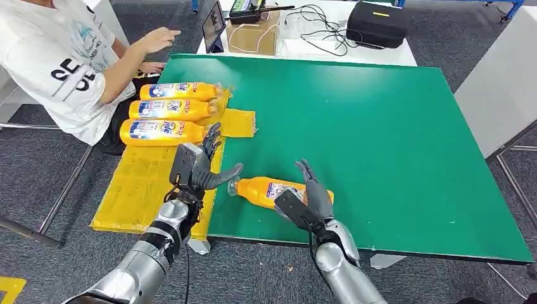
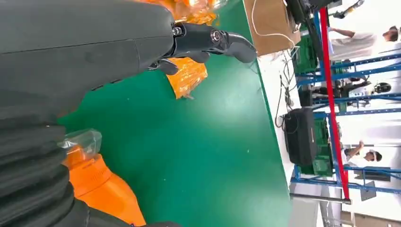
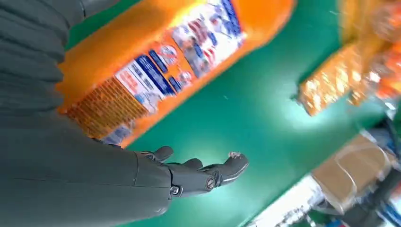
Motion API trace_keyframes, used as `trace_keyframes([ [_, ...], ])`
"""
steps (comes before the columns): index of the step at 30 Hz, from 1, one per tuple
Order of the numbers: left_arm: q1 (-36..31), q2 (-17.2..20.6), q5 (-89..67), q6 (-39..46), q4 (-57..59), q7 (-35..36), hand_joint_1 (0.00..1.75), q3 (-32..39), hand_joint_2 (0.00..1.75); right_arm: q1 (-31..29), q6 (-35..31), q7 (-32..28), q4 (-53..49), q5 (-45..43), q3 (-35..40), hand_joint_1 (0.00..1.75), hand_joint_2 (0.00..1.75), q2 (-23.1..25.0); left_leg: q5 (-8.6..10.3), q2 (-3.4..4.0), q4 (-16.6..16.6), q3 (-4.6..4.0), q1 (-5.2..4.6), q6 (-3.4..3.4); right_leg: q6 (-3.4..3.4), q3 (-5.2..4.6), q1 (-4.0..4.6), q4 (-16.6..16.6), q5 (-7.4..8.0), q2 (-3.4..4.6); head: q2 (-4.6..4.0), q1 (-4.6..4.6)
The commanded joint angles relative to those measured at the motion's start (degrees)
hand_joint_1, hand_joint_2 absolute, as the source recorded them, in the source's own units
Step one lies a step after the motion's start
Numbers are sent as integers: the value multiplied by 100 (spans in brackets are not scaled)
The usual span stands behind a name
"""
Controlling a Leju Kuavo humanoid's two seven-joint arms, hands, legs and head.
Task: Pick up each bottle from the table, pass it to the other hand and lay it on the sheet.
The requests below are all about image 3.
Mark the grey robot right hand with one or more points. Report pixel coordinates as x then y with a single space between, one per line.
62 175

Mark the green table mat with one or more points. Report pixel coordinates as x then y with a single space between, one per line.
250 125

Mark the white table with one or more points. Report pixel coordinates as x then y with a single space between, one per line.
288 206

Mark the brown cardboard box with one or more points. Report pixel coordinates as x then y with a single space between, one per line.
351 169

